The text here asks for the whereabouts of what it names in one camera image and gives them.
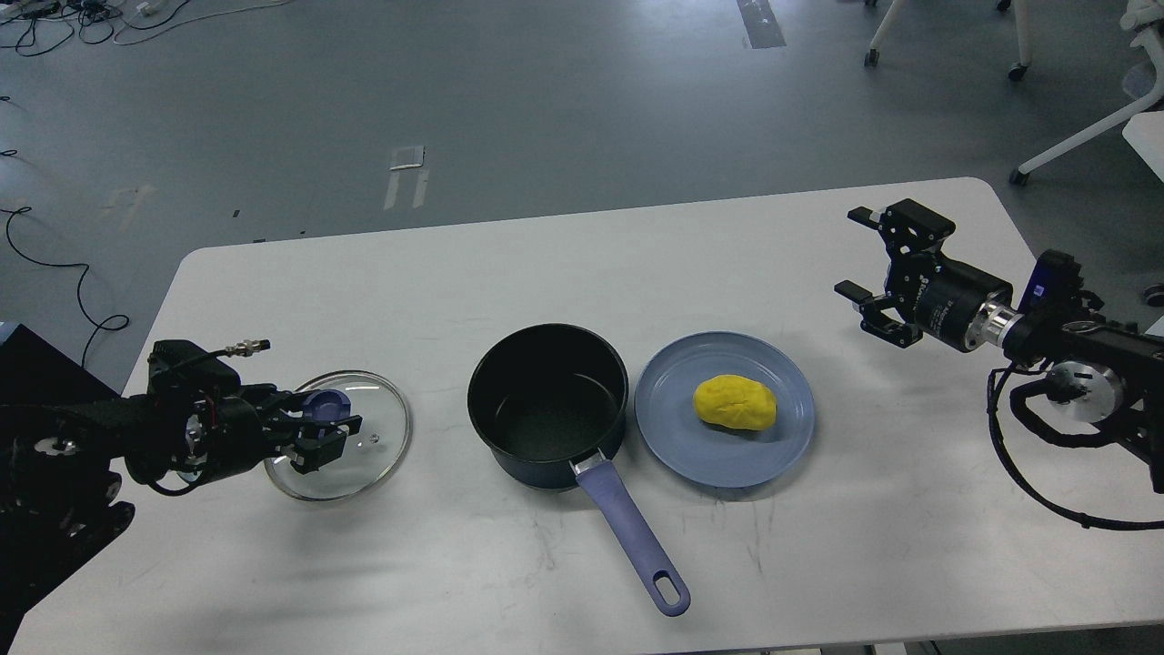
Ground blue plate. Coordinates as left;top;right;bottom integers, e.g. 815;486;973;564
636;332;816;489

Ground white chair base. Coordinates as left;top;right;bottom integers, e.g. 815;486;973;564
1008;1;1161;187

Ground glass lid with purple knob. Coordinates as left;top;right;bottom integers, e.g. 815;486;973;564
263;369;412;501

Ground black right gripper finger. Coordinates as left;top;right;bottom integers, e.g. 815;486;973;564
849;199;957;264
833;279;922;348

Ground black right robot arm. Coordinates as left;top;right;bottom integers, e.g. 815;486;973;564
833;199;1161;532

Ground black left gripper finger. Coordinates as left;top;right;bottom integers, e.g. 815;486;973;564
265;389;357;428
269;415;363;474

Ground white chair legs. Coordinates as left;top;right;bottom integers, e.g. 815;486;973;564
863;1;1034;81

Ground black box at left edge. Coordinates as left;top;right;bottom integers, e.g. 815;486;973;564
1;322;119;406

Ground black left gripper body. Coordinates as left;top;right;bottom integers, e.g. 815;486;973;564
186;386;282;480

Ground black cable on floor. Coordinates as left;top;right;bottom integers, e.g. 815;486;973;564
0;206;132;370

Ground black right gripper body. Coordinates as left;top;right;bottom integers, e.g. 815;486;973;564
897;250;1013;353

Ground yellow potato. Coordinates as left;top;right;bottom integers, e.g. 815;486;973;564
693;376;778;430

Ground dark blue saucepan purple handle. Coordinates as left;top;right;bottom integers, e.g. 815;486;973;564
467;323;693;617

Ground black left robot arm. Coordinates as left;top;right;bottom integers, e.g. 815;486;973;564
3;339;363;650

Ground tangled cables on floor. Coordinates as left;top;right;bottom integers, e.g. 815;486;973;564
0;0;296;59

